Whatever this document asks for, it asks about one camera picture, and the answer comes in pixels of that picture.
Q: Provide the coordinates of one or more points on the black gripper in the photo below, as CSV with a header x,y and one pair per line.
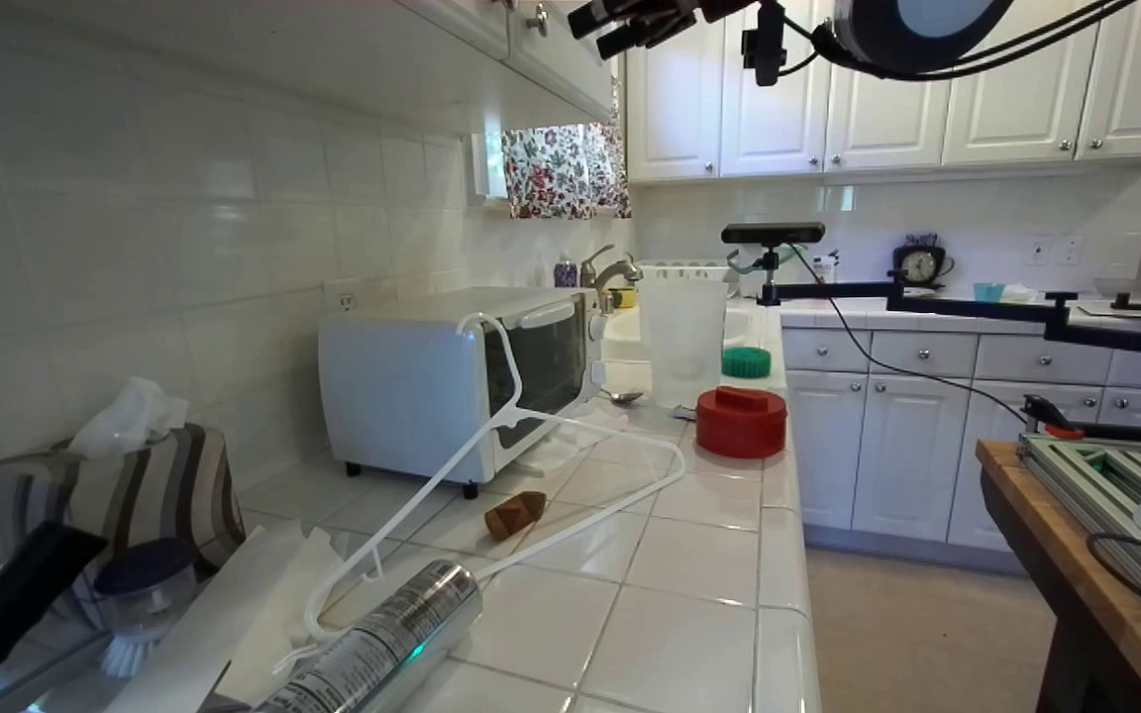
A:
x,y
718,9

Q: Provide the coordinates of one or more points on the white cabinet door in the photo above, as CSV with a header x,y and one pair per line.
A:
x,y
466,16
574,74

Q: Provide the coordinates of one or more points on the round chrome door knob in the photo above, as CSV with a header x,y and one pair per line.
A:
x,y
537,16

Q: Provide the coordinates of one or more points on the white toaster oven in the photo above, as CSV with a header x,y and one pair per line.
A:
x,y
398,396

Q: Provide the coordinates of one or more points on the white base cabinet row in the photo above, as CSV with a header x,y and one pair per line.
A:
x,y
907,447

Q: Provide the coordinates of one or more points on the floral curtain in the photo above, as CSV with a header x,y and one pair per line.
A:
x,y
563,171

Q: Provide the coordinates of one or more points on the white framed kitchen window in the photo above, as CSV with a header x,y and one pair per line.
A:
x,y
487,162

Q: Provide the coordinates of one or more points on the metal sink faucet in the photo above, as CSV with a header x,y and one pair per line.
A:
x,y
611,269

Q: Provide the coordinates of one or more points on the purple soap bottle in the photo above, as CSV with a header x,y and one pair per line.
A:
x,y
563,273

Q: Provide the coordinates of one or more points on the yellow sponge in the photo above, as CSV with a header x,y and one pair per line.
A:
x,y
627,297

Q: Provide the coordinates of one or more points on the clear plastic pitcher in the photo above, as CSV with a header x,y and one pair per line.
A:
x,y
683,329

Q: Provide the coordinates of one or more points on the green round container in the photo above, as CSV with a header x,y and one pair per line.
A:
x,y
747,363

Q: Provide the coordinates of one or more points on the metal spoon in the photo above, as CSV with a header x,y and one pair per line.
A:
x,y
627,395

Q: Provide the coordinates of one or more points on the white plastic clothes hanger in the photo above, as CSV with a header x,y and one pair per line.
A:
x,y
512,377

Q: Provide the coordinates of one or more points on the black round clock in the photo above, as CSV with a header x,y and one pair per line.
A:
x,y
920,264

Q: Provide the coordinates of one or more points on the red round lidded container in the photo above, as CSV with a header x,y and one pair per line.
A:
x,y
737,424

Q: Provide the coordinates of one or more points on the small teal cup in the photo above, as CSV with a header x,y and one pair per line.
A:
x,y
988,292

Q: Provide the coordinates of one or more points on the small brown bottle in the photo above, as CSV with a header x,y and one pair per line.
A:
x,y
518,511

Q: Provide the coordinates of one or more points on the orange black clamp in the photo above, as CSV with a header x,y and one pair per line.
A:
x,y
1054,422

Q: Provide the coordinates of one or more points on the crumpled white tissue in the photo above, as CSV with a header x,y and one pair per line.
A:
x,y
128,422

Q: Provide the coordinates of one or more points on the silver metallic cylinder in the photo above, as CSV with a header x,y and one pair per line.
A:
x,y
384,638

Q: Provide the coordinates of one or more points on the striped grey cloth bag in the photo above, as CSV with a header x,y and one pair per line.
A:
x,y
156,495

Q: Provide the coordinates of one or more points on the wooden work table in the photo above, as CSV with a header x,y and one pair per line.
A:
x,y
1072,595

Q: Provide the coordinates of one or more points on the glass jar blue lid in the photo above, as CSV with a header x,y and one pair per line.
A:
x,y
140,569

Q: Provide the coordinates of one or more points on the black curved chair back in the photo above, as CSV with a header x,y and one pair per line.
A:
x,y
0,595

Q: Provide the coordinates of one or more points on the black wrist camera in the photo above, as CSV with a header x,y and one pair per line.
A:
x,y
761,42

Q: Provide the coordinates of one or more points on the black stereo camera bar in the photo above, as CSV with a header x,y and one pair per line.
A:
x,y
771,232

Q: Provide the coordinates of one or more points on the white wall cabinet body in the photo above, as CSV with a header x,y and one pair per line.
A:
x,y
265,43

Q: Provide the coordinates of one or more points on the white wall cabinet row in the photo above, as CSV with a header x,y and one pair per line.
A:
x,y
1021,119

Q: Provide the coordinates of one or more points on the black camera boom stand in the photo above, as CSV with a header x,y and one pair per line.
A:
x,y
967,305

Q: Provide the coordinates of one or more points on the aluminium frame rails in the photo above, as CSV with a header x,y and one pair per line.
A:
x,y
1088,482

